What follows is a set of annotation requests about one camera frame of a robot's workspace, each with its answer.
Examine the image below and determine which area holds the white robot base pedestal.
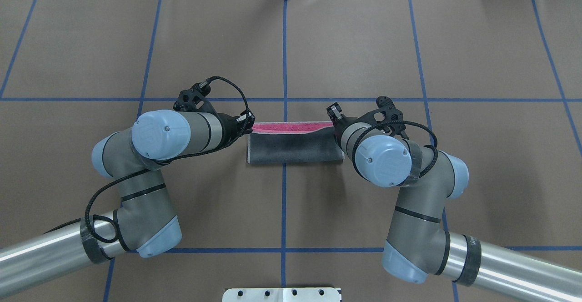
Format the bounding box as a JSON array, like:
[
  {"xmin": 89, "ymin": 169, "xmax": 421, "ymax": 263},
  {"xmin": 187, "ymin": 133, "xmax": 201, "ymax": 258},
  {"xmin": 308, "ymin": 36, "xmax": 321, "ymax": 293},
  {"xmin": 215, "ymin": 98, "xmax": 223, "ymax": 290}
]
[{"xmin": 222, "ymin": 287, "xmax": 343, "ymax": 302}]

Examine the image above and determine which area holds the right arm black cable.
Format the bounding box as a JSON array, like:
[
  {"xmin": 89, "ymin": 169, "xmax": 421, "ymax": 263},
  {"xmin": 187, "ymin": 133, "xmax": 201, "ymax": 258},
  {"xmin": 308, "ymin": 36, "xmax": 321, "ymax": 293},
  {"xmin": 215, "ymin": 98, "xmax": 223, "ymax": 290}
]
[{"xmin": 364, "ymin": 120, "xmax": 438, "ymax": 179}]

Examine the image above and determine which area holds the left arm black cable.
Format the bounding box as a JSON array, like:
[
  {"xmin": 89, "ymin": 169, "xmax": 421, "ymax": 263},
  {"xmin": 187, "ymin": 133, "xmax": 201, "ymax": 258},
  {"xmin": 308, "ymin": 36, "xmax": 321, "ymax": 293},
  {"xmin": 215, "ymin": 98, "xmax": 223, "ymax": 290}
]
[{"xmin": 85, "ymin": 76, "xmax": 250, "ymax": 244}]

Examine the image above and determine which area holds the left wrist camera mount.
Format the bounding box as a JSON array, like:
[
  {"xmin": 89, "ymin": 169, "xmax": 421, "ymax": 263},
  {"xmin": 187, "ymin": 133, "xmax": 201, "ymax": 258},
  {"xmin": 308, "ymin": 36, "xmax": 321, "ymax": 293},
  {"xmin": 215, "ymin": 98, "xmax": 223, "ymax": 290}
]
[{"xmin": 173, "ymin": 81, "xmax": 216, "ymax": 114}]

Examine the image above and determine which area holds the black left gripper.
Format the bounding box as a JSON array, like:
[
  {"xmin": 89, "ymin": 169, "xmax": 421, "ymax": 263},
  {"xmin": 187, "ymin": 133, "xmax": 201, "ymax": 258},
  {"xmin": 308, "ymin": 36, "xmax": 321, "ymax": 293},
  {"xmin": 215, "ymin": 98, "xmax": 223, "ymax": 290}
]
[{"xmin": 218, "ymin": 111, "xmax": 256, "ymax": 148}]

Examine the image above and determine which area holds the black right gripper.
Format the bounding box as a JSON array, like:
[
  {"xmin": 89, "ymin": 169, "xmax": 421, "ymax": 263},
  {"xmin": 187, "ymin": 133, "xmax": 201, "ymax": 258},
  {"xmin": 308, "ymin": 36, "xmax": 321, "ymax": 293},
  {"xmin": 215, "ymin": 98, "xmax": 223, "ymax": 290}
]
[{"xmin": 326, "ymin": 103, "xmax": 359, "ymax": 141}]

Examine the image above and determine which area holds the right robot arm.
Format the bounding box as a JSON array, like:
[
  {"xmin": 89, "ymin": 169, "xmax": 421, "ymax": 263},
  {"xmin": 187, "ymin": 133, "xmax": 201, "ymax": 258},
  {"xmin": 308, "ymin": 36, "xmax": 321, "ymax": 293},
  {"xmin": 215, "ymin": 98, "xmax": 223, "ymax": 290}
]
[{"xmin": 326, "ymin": 96, "xmax": 582, "ymax": 302}]

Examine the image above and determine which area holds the pink and grey towel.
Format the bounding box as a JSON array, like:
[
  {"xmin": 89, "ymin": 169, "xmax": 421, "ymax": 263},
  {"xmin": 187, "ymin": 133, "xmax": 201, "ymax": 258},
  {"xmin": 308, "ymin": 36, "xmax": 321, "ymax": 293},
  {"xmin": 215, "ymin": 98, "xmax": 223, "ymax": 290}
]
[{"xmin": 247, "ymin": 121, "xmax": 345, "ymax": 164}]

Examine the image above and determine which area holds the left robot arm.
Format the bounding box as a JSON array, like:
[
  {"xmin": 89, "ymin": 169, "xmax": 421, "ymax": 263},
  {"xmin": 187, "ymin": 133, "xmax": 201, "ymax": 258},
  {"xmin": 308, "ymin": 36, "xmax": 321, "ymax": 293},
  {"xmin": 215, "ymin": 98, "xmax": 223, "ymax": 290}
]
[{"xmin": 1, "ymin": 110, "xmax": 254, "ymax": 298}]

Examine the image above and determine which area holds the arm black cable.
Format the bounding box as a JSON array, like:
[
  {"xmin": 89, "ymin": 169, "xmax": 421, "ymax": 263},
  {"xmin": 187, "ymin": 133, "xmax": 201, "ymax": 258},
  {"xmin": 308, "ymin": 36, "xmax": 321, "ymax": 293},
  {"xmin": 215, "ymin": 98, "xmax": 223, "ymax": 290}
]
[
  {"xmin": 364, "ymin": 120, "xmax": 438, "ymax": 179},
  {"xmin": 85, "ymin": 76, "xmax": 250, "ymax": 244}
]

